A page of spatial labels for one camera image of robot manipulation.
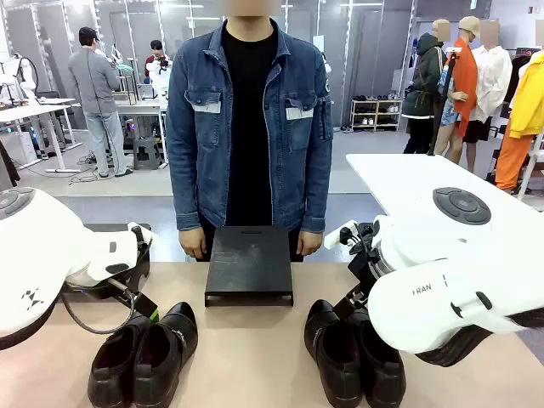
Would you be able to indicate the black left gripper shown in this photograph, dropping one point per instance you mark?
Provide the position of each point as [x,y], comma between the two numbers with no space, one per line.
[137,299]

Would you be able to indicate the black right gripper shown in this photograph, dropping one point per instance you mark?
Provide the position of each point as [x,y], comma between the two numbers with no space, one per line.
[361,272]

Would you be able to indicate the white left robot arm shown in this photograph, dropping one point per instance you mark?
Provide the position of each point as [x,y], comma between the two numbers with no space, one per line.
[34,255]

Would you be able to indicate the person's left forearm denim sleeve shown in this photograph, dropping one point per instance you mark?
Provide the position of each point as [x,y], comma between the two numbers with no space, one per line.
[316,187]

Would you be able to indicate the person's right forearm denim sleeve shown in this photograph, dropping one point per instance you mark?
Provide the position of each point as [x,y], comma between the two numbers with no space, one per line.
[187,187]

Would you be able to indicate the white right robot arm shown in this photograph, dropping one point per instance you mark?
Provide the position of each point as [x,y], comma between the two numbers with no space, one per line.
[425,306]

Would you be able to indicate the black shoe stand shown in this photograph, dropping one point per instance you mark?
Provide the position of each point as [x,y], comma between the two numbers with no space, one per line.
[142,272]
[248,259]

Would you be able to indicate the person in denim jacket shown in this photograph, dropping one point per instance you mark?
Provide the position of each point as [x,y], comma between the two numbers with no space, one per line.
[251,127]

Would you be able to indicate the seated person in background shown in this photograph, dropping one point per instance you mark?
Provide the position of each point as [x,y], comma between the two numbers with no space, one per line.
[156,64]

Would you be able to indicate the person's left hand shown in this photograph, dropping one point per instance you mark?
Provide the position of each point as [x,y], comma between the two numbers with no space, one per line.
[309,244]

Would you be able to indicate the person's right hand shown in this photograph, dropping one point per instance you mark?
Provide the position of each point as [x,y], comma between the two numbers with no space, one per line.
[193,244]

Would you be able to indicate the large white table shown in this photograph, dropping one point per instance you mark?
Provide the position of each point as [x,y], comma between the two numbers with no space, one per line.
[395,174]

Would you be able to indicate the grey plastic stool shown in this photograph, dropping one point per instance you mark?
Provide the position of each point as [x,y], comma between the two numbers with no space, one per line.
[146,153]

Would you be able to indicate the wooden shoe rack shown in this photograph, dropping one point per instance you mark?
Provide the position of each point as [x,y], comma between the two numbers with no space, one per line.
[376,115]

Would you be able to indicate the dark hanging cloth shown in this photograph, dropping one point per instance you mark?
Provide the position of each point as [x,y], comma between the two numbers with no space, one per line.
[7,166]

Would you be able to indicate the white background workbench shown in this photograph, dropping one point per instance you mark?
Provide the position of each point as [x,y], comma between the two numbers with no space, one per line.
[140,106]

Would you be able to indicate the mannequin in dark green jacket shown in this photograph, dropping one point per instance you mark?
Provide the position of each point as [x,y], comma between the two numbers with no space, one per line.
[425,85]

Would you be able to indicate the man in grey jacket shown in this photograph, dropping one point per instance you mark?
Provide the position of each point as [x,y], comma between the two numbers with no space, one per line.
[95,85]

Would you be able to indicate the white height-adjustable desk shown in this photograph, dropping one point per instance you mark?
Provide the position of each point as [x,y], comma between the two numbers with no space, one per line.
[30,110]

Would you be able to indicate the mannequin in orange cloth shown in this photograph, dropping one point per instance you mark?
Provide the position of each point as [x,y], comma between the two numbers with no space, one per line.
[463,81]

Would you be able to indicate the mannequin in white shirt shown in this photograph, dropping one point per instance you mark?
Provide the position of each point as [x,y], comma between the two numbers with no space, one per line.
[493,85]

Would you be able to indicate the mannequin in yellow and orange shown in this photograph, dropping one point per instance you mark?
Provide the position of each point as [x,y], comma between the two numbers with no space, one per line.
[525,106]

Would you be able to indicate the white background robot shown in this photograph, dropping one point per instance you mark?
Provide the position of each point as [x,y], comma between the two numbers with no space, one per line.
[23,72]

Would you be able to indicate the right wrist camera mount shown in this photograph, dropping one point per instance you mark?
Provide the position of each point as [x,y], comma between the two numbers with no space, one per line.
[338,238]

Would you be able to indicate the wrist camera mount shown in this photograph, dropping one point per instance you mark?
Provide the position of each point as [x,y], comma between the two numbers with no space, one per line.
[338,238]
[140,238]

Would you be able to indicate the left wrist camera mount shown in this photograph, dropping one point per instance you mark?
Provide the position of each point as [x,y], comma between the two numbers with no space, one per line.
[140,238]

